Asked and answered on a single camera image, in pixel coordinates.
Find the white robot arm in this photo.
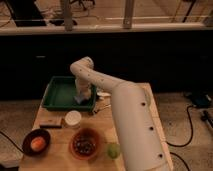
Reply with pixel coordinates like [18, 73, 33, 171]
[70, 57, 171, 171]

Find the green plastic tray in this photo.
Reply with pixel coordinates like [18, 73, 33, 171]
[42, 76, 96, 112]

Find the grey cloth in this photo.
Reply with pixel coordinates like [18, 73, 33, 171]
[74, 96, 87, 104]

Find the metal spoon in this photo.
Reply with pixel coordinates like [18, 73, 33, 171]
[92, 104, 111, 114]

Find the small wooden block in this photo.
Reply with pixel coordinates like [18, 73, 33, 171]
[39, 118, 62, 129]

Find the brown bowl with beans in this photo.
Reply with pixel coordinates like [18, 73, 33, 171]
[69, 128, 101, 161]

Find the orange fruit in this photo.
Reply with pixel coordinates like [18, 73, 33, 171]
[31, 137, 46, 152]

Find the wooden railing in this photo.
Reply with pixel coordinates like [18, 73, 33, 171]
[0, 0, 213, 35]

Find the dark brown bowl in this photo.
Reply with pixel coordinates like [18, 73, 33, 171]
[22, 129, 51, 156]

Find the white handled utensil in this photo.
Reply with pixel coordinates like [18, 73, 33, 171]
[97, 92, 111, 97]

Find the black cable left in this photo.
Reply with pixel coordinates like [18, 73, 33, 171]
[0, 131, 25, 155]

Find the black cable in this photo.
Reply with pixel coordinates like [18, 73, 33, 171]
[166, 104, 198, 148]
[0, 131, 25, 155]

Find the black cable right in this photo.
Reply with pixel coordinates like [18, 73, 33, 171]
[166, 104, 198, 148]

